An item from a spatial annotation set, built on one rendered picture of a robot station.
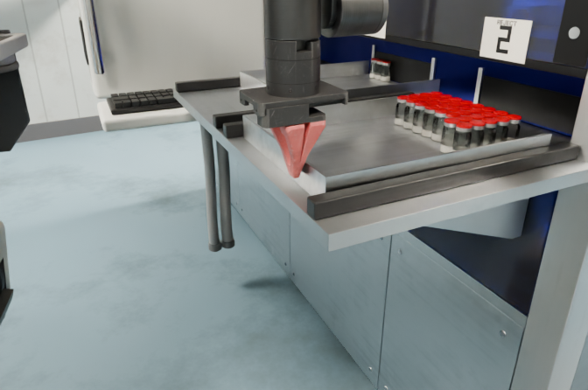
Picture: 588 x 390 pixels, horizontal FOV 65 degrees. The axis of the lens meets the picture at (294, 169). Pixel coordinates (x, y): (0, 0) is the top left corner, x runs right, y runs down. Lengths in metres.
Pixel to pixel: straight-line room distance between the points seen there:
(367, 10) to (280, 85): 0.12
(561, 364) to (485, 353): 0.14
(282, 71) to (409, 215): 0.20
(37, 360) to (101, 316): 0.24
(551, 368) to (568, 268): 0.18
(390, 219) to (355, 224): 0.04
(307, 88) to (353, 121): 0.33
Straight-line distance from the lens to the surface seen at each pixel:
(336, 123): 0.77
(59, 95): 3.87
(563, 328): 0.83
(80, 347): 1.75
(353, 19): 0.49
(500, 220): 0.76
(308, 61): 0.47
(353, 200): 0.48
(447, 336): 1.04
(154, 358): 1.63
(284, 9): 0.46
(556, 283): 0.80
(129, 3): 1.34
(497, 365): 0.96
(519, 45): 0.77
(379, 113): 0.82
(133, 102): 1.19
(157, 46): 1.36
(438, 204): 0.52
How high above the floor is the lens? 1.11
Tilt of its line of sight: 22 degrees down
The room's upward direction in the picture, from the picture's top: straight up
